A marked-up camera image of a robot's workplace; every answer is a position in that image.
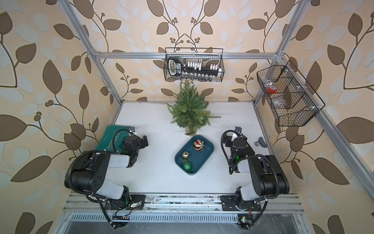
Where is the small grey metal bracket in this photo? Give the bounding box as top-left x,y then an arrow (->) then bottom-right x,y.
254,137 -> 268,148

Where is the black socket tool set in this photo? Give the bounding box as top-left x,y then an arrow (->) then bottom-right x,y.
164,57 -> 225,77

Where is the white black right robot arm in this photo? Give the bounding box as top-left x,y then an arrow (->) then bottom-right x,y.
220,127 -> 290,230

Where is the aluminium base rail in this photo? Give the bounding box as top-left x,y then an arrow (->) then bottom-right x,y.
63,193 -> 305,214

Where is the red gold striped ornament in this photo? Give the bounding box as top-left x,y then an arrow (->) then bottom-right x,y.
193,139 -> 205,151

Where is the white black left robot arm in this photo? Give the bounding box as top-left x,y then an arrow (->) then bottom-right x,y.
65,125 -> 149,229

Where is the teal plastic tray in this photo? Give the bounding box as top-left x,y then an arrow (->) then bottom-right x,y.
174,135 -> 214,176

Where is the red item in basket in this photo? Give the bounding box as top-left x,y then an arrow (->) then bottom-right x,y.
264,82 -> 278,94

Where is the back black wire basket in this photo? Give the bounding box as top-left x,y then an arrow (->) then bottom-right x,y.
163,47 -> 225,82

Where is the green glitter ball ornament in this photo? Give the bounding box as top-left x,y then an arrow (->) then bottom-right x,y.
183,161 -> 192,172

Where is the green book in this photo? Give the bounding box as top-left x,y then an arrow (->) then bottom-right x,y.
95,125 -> 135,153

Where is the side black wire basket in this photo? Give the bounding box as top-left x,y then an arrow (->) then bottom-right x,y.
257,60 -> 325,127

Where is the shiny gold ball ornament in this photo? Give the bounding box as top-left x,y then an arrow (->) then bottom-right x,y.
181,151 -> 190,162

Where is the small green christmas tree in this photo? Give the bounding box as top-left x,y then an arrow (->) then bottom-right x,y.
168,82 -> 220,136

